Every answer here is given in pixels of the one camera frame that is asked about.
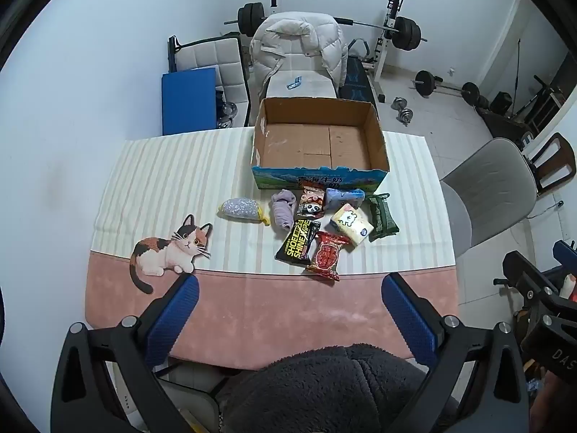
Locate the white puffer jacket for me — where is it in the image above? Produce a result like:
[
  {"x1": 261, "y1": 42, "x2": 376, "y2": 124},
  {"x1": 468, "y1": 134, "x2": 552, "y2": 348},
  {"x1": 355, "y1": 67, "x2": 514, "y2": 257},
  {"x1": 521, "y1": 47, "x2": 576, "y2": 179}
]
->
[{"x1": 249, "y1": 11, "x2": 349, "y2": 100}]

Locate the white barbell rack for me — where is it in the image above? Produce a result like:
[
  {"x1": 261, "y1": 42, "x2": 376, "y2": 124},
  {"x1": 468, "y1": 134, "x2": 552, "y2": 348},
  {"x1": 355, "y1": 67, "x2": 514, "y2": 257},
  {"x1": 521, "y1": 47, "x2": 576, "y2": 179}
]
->
[{"x1": 268, "y1": 0, "x2": 406, "y2": 100}]

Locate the purple grey sock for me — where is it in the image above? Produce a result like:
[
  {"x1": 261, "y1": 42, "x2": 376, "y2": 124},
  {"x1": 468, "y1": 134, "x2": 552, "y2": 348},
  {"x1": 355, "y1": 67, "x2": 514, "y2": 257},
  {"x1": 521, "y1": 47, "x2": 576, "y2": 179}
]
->
[{"x1": 270, "y1": 189, "x2": 298, "y2": 231}]

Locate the cardboard box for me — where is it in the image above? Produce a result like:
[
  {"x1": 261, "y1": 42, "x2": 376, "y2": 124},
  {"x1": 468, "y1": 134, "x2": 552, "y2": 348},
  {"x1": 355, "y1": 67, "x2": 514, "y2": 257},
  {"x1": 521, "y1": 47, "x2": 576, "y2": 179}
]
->
[{"x1": 249, "y1": 97, "x2": 391, "y2": 190}]

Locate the person's right forearm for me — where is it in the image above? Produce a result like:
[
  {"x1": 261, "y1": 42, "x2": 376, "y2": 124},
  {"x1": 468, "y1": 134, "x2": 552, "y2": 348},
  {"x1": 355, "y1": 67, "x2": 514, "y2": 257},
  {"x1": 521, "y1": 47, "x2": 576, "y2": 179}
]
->
[{"x1": 532, "y1": 367, "x2": 577, "y2": 433}]

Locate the blue board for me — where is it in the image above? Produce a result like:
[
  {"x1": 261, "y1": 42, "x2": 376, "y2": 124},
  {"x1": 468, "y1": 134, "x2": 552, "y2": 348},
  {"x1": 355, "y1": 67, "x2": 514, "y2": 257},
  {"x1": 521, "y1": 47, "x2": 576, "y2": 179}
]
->
[{"x1": 161, "y1": 67, "x2": 218, "y2": 136}]

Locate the person's dark fleece clothing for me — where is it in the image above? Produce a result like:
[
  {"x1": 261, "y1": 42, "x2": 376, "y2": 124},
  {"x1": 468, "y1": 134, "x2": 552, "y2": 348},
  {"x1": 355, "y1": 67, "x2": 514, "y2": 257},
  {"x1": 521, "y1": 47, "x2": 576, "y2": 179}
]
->
[{"x1": 216, "y1": 344, "x2": 433, "y2": 433}]

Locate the brown wooden chair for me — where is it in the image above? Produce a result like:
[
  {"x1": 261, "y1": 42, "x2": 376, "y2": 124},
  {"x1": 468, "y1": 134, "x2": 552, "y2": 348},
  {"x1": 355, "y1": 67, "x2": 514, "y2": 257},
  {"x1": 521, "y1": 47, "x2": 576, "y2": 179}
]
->
[{"x1": 523, "y1": 132, "x2": 577, "y2": 197}]

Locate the black weight bench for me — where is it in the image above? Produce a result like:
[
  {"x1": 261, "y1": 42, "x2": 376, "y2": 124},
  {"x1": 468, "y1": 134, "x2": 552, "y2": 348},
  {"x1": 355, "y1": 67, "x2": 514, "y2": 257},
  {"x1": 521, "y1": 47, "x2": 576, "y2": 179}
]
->
[{"x1": 338, "y1": 38, "x2": 386, "y2": 104}]

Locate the black speaker box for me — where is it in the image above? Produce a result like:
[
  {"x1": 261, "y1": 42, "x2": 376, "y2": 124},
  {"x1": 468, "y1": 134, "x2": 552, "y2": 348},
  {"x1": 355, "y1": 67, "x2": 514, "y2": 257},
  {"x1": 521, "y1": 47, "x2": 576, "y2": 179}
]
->
[{"x1": 489, "y1": 91, "x2": 513, "y2": 115}]

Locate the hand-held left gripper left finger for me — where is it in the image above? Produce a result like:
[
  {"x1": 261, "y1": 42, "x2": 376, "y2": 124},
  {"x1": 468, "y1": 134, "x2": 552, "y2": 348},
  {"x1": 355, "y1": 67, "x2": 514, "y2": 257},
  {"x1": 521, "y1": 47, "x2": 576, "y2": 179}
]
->
[{"x1": 50, "y1": 274, "x2": 200, "y2": 433}]

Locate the black plate barbell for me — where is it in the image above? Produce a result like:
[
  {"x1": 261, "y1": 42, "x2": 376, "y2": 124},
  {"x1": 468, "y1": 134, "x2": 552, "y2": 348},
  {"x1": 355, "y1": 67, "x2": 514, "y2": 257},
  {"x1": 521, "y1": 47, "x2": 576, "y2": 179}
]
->
[{"x1": 224, "y1": 2, "x2": 428, "y2": 51}]

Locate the grey shell chair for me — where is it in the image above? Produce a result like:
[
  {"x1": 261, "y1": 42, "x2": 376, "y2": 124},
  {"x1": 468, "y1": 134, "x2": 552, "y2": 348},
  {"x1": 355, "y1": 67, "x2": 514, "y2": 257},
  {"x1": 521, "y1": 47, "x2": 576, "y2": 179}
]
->
[{"x1": 439, "y1": 137, "x2": 539, "y2": 262}]

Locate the black wipes packet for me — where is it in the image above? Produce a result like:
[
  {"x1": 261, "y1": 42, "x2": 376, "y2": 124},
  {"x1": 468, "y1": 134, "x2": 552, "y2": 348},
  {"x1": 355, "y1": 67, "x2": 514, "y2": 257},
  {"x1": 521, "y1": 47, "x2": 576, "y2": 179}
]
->
[{"x1": 275, "y1": 219, "x2": 322, "y2": 266}]

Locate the small black barbell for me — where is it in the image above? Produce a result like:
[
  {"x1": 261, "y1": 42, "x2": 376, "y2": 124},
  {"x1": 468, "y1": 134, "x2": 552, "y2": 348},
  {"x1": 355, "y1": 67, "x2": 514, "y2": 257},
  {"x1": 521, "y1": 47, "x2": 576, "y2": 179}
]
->
[{"x1": 411, "y1": 70, "x2": 481, "y2": 105}]

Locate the cream tissue pack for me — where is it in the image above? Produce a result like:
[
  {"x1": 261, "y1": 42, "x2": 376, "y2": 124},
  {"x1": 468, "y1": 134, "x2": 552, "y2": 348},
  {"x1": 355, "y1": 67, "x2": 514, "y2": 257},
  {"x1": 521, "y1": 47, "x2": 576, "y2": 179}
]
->
[{"x1": 330, "y1": 203, "x2": 375, "y2": 245}]

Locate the green packet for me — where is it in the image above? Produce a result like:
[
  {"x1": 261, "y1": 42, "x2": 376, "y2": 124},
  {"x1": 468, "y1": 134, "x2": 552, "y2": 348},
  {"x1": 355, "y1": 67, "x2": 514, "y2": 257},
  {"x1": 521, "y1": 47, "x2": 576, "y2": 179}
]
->
[{"x1": 364, "y1": 192, "x2": 400, "y2": 241}]

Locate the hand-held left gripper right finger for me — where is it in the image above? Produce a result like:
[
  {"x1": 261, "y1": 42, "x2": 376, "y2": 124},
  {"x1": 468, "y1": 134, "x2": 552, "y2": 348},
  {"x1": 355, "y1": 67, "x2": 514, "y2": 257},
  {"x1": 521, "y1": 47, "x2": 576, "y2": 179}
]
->
[{"x1": 381, "y1": 273, "x2": 530, "y2": 433}]

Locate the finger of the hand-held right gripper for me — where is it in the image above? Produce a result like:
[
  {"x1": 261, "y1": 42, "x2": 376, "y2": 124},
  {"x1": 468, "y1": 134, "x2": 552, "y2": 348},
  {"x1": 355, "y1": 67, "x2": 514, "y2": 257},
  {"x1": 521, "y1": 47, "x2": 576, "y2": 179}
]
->
[
  {"x1": 493, "y1": 252, "x2": 573, "y2": 312},
  {"x1": 554, "y1": 240, "x2": 577, "y2": 264}
]

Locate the blue snack packet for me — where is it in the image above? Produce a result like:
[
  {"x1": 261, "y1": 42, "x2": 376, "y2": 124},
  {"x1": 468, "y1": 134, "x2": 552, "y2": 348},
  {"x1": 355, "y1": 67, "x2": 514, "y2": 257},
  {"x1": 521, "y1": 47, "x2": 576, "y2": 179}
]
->
[{"x1": 325, "y1": 187, "x2": 366, "y2": 210}]

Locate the red snack packet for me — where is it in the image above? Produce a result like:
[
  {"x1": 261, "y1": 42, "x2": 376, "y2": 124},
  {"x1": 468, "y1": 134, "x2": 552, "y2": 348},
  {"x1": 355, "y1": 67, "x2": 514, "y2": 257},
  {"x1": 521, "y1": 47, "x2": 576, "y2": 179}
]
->
[{"x1": 305, "y1": 231, "x2": 351, "y2": 283}]

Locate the white quilted chair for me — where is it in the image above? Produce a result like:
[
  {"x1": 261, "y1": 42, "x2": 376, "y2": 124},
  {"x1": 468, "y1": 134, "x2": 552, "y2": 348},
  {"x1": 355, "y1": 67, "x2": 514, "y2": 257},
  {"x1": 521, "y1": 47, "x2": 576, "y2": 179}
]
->
[{"x1": 168, "y1": 35, "x2": 251, "y2": 127}]

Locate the striped pink cat tablecloth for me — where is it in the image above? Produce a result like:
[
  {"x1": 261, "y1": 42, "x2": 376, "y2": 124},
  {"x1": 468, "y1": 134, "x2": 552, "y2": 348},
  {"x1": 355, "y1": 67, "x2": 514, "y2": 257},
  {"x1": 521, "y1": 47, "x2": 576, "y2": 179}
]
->
[{"x1": 85, "y1": 127, "x2": 458, "y2": 366}]

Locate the silver glitter pouch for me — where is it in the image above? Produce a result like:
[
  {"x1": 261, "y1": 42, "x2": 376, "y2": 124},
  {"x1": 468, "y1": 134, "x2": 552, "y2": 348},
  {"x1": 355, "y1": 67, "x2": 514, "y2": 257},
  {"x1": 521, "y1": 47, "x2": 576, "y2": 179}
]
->
[{"x1": 217, "y1": 197, "x2": 271, "y2": 226}]

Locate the panda print snack packet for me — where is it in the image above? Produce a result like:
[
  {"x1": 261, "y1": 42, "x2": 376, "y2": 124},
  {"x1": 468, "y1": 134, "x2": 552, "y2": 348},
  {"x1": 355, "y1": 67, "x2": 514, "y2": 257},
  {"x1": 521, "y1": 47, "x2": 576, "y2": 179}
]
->
[{"x1": 295, "y1": 186, "x2": 326, "y2": 217}]

